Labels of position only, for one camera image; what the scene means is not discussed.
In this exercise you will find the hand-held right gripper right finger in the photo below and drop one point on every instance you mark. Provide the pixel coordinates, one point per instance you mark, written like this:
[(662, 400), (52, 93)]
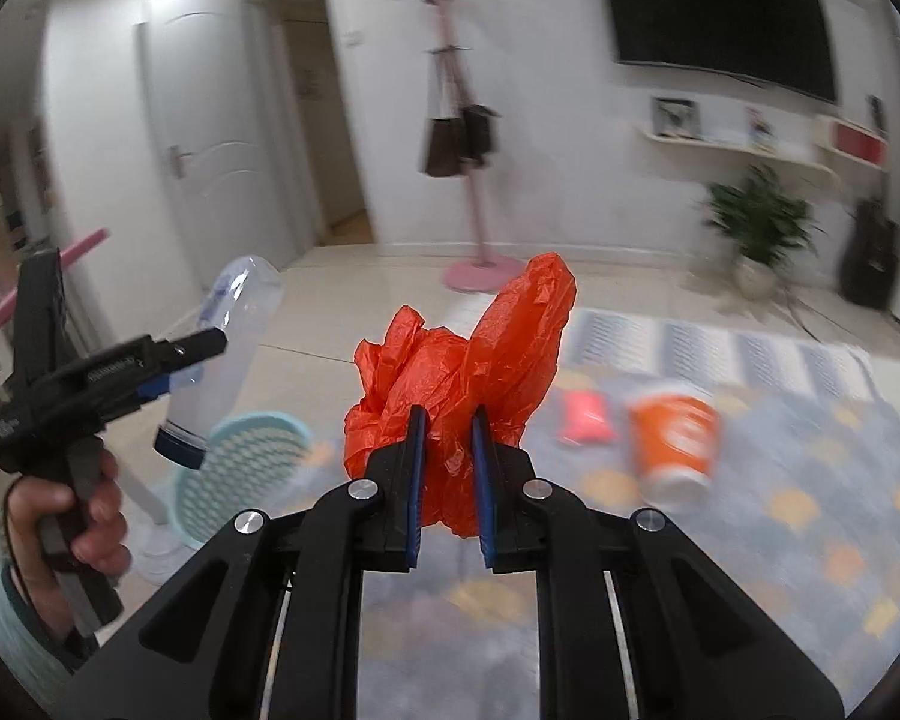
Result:
[(481, 465)]

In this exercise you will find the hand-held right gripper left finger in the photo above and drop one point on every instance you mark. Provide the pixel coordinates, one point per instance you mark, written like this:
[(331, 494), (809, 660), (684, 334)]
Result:
[(416, 465)]

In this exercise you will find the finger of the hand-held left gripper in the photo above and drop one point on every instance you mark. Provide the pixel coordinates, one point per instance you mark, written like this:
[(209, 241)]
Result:
[(191, 350)]

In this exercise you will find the clear plastic bottle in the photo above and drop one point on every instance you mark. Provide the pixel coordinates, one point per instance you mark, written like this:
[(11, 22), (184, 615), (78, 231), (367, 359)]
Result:
[(240, 292)]

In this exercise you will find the teal plastic laundry basket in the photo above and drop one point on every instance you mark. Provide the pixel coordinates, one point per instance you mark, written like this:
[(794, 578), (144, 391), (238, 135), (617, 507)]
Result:
[(255, 450)]

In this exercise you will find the orange plastic bag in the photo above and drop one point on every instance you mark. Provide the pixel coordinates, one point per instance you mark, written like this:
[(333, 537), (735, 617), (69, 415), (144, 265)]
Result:
[(495, 345)]

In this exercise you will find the person's left forearm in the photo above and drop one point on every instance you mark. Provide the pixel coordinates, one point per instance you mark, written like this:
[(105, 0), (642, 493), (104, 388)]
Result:
[(7, 630)]

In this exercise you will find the person's left hand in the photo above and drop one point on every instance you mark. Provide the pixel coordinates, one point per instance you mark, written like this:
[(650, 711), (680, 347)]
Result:
[(109, 525)]

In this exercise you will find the pink snack packet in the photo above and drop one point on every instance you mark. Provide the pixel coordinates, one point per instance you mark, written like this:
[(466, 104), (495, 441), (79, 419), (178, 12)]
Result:
[(589, 416)]

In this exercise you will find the orange paper cup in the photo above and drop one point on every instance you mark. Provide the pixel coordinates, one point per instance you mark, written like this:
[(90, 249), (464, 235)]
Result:
[(675, 435)]

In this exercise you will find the white door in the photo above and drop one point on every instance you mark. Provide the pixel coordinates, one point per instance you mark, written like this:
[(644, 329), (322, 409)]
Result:
[(210, 127)]

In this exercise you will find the pink coat rack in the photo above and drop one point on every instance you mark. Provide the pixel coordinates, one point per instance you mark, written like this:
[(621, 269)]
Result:
[(480, 225)]

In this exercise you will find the striped grey rug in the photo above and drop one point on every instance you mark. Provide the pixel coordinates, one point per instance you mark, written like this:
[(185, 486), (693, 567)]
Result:
[(720, 352)]

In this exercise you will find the fan-patterned grey tablecloth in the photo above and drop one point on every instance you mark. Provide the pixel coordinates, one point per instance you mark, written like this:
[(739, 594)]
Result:
[(757, 540)]

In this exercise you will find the brown tote bag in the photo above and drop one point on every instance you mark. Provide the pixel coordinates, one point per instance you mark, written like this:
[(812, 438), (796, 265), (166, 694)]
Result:
[(442, 146)]

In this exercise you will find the black handbag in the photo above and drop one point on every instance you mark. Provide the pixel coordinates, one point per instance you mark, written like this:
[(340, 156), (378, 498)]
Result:
[(480, 131)]

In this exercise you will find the potted green plant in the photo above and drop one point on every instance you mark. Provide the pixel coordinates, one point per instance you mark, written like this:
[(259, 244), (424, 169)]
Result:
[(761, 225)]

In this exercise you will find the framed butterfly picture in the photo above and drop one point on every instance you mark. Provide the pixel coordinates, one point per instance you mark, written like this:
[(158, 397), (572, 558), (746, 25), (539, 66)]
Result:
[(675, 118)]

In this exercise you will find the black acoustic guitar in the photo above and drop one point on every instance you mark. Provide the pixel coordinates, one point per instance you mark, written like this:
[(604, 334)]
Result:
[(870, 247)]

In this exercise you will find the framed wall picture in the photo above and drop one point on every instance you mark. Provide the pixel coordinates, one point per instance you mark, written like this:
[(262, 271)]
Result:
[(40, 165)]

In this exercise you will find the curved white low wall shelf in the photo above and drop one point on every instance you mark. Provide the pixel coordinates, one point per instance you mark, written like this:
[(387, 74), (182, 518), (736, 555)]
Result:
[(720, 144)]

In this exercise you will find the red and white wall cabinet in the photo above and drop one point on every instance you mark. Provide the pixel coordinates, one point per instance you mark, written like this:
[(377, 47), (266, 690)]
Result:
[(855, 139)]

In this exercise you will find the wall-mounted television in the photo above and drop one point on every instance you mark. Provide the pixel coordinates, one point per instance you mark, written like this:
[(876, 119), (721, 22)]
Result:
[(720, 15)]

